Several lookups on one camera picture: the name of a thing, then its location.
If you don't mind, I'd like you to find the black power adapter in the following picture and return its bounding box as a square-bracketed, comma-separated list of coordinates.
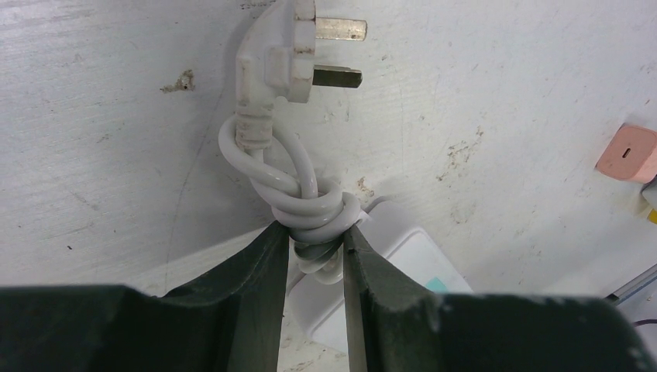
[642, 178, 657, 209]

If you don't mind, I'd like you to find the white cord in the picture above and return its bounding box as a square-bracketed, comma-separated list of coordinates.
[218, 0, 369, 287]

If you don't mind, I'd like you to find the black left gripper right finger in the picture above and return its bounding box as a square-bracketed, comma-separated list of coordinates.
[342, 225, 657, 372]

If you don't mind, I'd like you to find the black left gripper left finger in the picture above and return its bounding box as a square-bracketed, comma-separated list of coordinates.
[1, 222, 289, 371]

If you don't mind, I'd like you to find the salmon cube plug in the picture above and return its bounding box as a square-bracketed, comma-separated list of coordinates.
[595, 124, 656, 184]

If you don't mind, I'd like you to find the white long power strip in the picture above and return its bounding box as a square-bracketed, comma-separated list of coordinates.
[288, 201, 472, 352]

